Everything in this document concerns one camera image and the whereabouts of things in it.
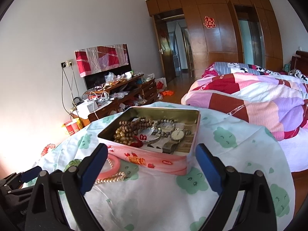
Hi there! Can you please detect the gold face wristwatch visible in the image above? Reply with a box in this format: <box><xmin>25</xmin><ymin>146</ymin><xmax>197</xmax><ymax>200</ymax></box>
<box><xmin>162</xmin><ymin>129</ymin><xmax>185</xmax><ymax>154</ymax></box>

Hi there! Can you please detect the brown wooden bead necklace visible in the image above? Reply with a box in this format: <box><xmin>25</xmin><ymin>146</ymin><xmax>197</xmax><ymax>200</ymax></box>
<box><xmin>113</xmin><ymin>116</ymin><xmax>155</xmax><ymax>146</ymax></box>

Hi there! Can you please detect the dark stone bead bracelet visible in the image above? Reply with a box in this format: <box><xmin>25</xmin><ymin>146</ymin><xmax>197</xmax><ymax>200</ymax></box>
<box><xmin>153</xmin><ymin>117</ymin><xmax>193</xmax><ymax>138</ymax></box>

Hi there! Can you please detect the silver metal bangle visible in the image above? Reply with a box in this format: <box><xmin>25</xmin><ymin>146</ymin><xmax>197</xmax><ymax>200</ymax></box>
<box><xmin>137</xmin><ymin>127</ymin><xmax>161</xmax><ymax>144</ymax></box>

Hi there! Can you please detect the pink plastic bangle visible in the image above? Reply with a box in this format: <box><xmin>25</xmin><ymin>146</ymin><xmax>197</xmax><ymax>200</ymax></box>
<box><xmin>97</xmin><ymin>154</ymin><xmax>121</xmax><ymax>180</ymax></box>

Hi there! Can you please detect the red yellow carton box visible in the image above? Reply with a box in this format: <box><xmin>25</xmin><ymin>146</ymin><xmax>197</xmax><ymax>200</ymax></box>
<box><xmin>62</xmin><ymin>118</ymin><xmax>83</xmax><ymax>136</ymax></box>

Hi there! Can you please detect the white appliance box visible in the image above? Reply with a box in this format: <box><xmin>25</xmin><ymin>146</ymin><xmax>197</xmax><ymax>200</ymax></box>
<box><xmin>77</xmin><ymin>101</ymin><xmax>98</xmax><ymax>119</ymax></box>

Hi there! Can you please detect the pink Genji tin box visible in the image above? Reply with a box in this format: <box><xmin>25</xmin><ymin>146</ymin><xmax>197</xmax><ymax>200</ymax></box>
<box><xmin>98</xmin><ymin>107</ymin><xmax>200</xmax><ymax>176</ymax></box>

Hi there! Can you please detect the pink patchwork quilt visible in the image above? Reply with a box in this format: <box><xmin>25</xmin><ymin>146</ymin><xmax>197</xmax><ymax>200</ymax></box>
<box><xmin>181</xmin><ymin>62</ymin><xmax>307</xmax><ymax>141</ymax></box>

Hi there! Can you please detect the black television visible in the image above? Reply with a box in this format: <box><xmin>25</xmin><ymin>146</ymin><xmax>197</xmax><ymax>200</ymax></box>
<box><xmin>84</xmin><ymin>44</ymin><xmax>132</xmax><ymax>90</ymax></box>

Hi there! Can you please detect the orange cloth on floor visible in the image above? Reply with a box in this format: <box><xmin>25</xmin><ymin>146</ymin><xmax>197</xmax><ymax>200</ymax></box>
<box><xmin>160</xmin><ymin>90</ymin><xmax>174</xmax><ymax>96</ymax></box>

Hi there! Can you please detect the wooden tv cabinet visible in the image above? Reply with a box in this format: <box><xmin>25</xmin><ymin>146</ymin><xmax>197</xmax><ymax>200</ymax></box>
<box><xmin>73</xmin><ymin>74</ymin><xmax>158</xmax><ymax>127</ymax></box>

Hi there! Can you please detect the red patchwork tv cover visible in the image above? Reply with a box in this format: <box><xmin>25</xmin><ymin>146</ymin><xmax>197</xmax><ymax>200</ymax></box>
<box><xmin>75</xmin><ymin>44</ymin><xmax>129</xmax><ymax>77</ymax></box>

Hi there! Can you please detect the wooden bed headboard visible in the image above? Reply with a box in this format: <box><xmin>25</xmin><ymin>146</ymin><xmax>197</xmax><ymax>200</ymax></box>
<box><xmin>290</xmin><ymin>50</ymin><xmax>308</xmax><ymax>76</ymax></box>

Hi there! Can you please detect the wooden wardrobe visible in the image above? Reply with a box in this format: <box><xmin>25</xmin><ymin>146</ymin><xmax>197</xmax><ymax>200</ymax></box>
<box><xmin>146</xmin><ymin>0</ymin><xmax>283</xmax><ymax>78</ymax></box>

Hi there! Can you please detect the red double happiness sticker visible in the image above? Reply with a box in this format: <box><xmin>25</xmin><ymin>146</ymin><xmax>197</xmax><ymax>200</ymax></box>
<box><xmin>203</xmin><ymin>16</ymin><xmax>216</xmax><ymax>29</ymax></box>

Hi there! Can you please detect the wooden door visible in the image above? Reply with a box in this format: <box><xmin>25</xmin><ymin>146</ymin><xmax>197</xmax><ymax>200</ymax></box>
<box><xmin>152</xmin><ymin>15</ymin><xmax>176</xmax><ymax>83</ymax></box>

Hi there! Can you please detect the green jade bracelet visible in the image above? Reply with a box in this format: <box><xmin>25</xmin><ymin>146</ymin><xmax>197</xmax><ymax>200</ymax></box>
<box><xmin>63</xmin><ymin>158</ymin><xmax>84</xmax><ymax>173</ymax></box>

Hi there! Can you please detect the white pearl necklace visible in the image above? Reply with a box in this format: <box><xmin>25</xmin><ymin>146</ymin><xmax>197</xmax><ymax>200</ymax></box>
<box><xmin>93</xmin><ymin>157</ymin><xmax>127</xmax><ymax>186</ymax></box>

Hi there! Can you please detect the wall power socket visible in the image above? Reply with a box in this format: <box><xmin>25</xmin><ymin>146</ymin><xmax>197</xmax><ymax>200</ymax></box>
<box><xmin>61</xmin><ymin>59</ymin><xmax>74</xmax><ymax>68</ymax></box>

